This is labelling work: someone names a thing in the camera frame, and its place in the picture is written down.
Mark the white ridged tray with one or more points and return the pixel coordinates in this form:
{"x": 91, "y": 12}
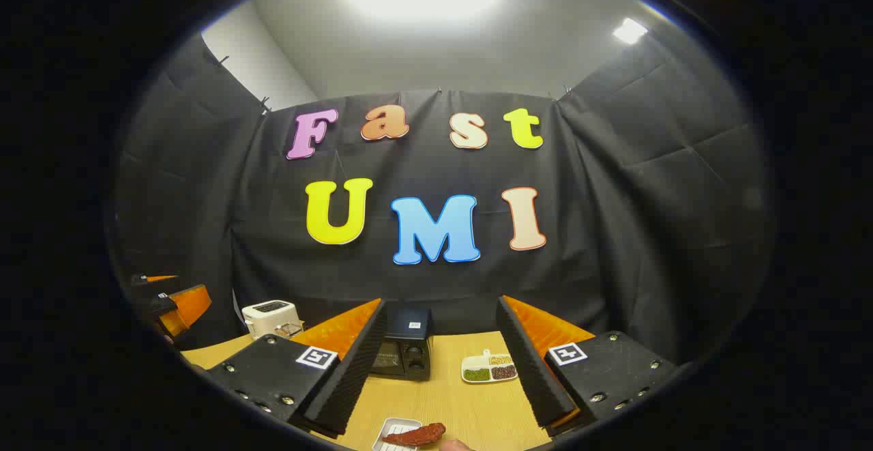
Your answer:
{"x": 394, "y": 429}

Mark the white toaster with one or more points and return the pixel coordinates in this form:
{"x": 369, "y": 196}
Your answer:
{"x": 267, "y": 318}

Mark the red meat strip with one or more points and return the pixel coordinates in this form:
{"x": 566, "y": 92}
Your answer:
{"x": 419, "y": 434}

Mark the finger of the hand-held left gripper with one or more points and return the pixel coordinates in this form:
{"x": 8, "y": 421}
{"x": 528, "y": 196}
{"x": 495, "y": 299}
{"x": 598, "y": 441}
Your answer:
{"x": 153, "y": 288}
{"x": 187, "y": 308}

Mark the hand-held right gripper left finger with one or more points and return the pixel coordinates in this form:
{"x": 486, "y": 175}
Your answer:
{"x": 358, "y": 369}

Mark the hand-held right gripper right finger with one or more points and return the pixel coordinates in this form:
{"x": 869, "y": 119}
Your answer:
{"x": 528, "y": 369}

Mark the small ceiling light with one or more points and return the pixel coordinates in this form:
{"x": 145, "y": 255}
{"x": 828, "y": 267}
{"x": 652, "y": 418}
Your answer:
{"x": 629, "y": 31}

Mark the white divided plate of beans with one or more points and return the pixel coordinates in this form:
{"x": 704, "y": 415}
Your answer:
{"x": 490, "y": 367}

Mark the black electric oven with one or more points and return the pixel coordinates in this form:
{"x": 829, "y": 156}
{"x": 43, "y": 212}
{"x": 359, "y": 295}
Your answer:
{"x": 402, "y": 364}

